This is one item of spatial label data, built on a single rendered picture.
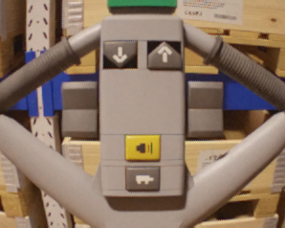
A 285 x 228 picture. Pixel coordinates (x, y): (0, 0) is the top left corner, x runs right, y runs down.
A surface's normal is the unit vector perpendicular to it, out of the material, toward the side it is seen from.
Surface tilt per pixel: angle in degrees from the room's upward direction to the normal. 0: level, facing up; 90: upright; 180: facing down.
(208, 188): 68
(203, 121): 57
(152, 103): 74
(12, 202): 90
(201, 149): 90
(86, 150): 90
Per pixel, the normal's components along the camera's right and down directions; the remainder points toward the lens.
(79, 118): 0.00, -0.25
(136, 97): 0.01, 0.04
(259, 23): 0.01, 0.32
